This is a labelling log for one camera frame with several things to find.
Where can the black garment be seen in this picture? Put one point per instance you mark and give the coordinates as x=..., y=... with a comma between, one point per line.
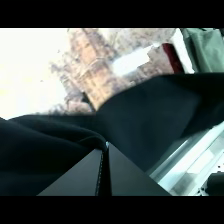
x=146, y=120

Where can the silver frame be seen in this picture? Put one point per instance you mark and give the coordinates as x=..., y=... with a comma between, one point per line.
x=190, y=166

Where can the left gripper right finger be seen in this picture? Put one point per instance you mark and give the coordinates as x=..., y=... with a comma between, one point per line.
x=130, y=178

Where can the dark red garment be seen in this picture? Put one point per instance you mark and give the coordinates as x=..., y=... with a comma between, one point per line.
x=173, y=60

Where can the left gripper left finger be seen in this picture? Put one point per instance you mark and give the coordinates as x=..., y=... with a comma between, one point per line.
x=80, y=176

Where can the green garment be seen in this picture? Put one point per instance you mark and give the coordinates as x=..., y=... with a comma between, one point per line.
x=206, y=50

